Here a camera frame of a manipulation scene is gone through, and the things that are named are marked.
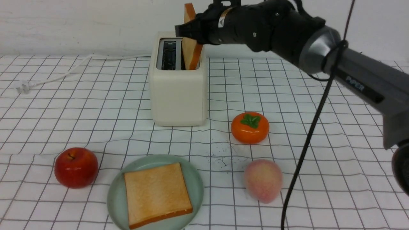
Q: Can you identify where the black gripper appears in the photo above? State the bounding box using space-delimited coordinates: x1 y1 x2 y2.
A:
175 0 243 45

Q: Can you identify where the toast slice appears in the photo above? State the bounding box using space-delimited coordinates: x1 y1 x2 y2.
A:
182 3 203 70
124 163 193 229

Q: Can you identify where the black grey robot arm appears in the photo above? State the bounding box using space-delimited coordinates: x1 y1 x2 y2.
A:
175 0 409 194

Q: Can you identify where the cream white toaster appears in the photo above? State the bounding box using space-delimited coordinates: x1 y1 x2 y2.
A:
148 31 208 127

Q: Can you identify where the orange persimmon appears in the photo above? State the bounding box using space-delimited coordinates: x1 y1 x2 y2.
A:
231 112 270 144

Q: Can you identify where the pink peach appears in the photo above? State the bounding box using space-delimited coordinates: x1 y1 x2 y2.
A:
243 159 283 204

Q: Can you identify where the white grid tablecloth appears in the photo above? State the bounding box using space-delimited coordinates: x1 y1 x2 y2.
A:
0 55 408 230

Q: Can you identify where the red apple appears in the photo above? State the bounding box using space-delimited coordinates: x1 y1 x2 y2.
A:
54 147 98 189

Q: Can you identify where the pale green plate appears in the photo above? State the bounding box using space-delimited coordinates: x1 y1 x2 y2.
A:
107 155 204 230

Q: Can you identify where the black cable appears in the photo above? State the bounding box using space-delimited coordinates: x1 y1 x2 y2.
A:
281 0 356 230

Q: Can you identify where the white power cord with plug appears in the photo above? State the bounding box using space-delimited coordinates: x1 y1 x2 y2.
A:
16 54 151 94

